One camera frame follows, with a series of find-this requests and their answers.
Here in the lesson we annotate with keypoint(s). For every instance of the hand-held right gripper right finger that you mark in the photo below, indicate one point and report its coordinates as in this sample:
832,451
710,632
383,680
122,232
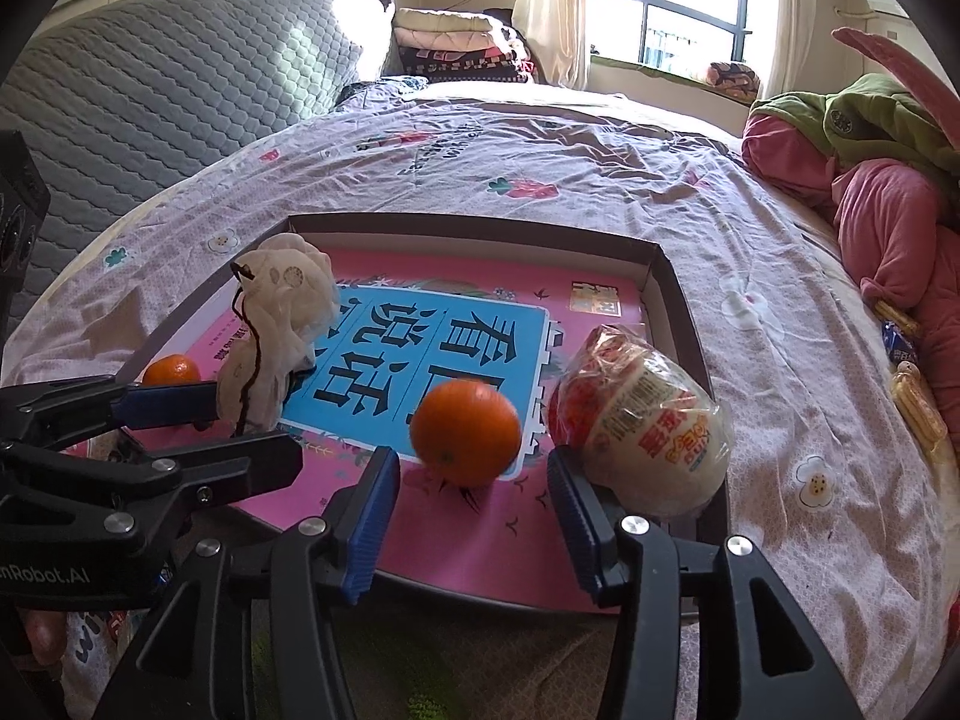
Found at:
581,532

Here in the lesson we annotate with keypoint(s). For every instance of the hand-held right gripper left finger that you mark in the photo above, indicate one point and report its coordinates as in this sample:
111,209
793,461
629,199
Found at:
371,532

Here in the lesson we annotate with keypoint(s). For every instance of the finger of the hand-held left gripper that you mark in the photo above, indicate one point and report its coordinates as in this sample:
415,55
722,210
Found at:
225,465
172,403

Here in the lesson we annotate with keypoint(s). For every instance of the orange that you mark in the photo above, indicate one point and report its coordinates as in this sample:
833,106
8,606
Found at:
465,431
171,371

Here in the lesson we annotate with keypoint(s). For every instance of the grey shallow cardboard box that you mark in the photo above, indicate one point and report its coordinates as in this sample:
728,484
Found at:
465,234

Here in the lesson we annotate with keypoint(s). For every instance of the person's left hand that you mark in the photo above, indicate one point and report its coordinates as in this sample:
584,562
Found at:
43,637

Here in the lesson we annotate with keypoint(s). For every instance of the grey quilted headboard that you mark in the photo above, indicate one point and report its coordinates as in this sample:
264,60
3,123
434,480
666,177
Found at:
150,90

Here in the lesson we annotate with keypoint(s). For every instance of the large yellow snack pack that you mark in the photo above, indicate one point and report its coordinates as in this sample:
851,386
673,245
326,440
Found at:
919,409

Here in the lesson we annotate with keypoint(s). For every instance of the blue candy wrapper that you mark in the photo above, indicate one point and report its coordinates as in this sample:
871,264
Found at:
900,349

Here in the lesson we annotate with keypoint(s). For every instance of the strawberry printed bedsheet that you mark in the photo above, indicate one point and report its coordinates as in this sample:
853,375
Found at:
525,165

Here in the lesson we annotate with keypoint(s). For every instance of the dark floral cloth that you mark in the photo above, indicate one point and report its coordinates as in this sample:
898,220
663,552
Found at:
375,90

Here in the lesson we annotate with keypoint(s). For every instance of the small yellow snack pack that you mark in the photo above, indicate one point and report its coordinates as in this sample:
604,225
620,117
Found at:
896,315

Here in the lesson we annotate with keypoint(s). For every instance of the white pillow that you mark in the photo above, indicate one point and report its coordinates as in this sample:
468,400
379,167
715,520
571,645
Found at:
367,30

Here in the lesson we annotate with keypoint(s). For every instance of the pink quilt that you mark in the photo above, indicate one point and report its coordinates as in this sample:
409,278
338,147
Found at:
892,225

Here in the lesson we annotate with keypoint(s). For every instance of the dark patterned folded blanket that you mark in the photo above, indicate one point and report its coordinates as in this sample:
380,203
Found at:
465,66

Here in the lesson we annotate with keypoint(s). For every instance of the pink folded blanket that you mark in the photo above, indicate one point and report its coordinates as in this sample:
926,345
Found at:
450,40

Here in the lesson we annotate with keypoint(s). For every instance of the cream folded blanket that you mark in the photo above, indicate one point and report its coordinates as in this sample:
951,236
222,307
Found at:
442,19

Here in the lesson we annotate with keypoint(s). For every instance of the patterned blanket on windowsill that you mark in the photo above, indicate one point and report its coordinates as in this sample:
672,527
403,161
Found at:
731,76

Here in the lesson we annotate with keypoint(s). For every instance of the green garment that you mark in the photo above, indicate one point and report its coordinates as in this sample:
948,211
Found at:
847,120

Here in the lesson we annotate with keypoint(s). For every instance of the dark-framed window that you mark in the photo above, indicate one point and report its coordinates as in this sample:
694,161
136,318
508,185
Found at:
675,30

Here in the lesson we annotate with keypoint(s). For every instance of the cream curtain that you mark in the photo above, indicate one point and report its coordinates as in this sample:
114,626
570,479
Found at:
551,7
787,15

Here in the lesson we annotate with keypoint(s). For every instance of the pink flat cushion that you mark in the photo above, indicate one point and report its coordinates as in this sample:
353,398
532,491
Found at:
900,64

